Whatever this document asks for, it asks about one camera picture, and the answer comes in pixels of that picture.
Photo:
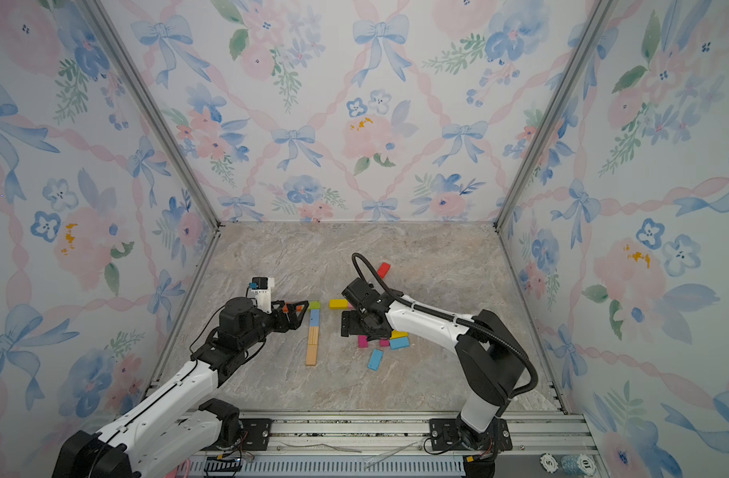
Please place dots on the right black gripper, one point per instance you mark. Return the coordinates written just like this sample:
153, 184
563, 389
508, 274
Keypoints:
348, 323

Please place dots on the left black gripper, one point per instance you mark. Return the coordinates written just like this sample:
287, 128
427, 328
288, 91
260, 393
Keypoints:
294, 320

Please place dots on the light blue block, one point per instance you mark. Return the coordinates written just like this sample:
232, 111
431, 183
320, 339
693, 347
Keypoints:
314, 318

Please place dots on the tan block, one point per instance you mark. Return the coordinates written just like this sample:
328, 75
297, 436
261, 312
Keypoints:
313, 336
312, 355

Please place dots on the yellow block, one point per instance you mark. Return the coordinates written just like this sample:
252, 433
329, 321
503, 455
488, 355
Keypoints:
399, 334
339, 304

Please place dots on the red block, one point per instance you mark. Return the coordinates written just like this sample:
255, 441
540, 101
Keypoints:
383, 270

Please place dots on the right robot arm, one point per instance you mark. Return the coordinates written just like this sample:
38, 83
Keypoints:
495, 366

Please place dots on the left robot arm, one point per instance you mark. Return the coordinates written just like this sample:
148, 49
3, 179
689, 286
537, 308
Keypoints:
181, 418

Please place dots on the blue block right lower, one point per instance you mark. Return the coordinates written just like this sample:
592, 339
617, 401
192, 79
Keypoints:
399, 343

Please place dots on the blue block bottom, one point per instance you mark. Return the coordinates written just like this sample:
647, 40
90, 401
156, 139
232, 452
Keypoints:
375, 360

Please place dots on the white blue object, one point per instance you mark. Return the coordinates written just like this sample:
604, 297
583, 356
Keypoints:
572, 465

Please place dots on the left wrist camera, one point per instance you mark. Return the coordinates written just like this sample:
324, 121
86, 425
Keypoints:
260, 290

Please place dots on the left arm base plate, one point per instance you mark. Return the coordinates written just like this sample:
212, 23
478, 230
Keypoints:
246, 434

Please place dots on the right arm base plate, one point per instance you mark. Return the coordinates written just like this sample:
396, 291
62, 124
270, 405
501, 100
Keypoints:
452, 434

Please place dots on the white cable duct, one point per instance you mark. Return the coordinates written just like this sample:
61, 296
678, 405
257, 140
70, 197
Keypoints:
330, 466

